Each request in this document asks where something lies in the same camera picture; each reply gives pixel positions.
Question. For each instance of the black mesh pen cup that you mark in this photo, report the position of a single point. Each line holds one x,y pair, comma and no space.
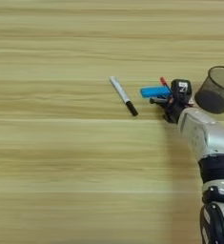
216,92

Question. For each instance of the black box with white label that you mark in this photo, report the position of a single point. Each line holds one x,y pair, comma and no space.
181,88

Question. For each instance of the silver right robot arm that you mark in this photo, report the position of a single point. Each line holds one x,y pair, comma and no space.
208,139

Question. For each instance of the blue rectangular eraser block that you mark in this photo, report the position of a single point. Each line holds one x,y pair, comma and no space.
154,91

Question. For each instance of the red marker pen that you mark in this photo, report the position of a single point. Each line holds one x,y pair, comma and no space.
163,81

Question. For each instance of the silver marker with black cap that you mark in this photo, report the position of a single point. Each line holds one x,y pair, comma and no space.
123,94

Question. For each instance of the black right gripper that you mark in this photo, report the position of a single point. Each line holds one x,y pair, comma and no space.
175,111

